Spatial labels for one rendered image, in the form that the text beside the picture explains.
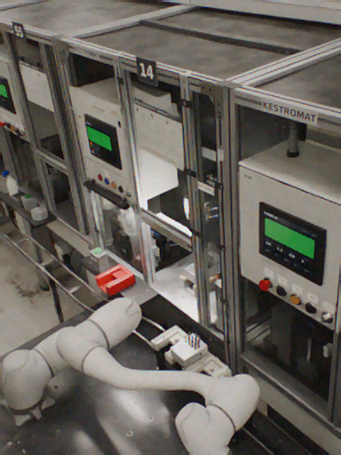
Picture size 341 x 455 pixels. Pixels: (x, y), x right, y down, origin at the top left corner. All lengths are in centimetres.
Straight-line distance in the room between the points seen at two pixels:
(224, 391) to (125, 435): 83
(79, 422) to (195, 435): 99
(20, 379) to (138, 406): 51
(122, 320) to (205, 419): 53
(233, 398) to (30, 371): 105
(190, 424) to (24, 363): 102
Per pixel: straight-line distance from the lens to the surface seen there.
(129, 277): 268
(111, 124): 237
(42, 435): 249
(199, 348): 231
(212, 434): 158
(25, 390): 244
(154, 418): 243
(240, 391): 165
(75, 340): 188
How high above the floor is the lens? 256
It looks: 32 degrees down
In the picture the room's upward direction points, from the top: 5 degrees counter-clockwise
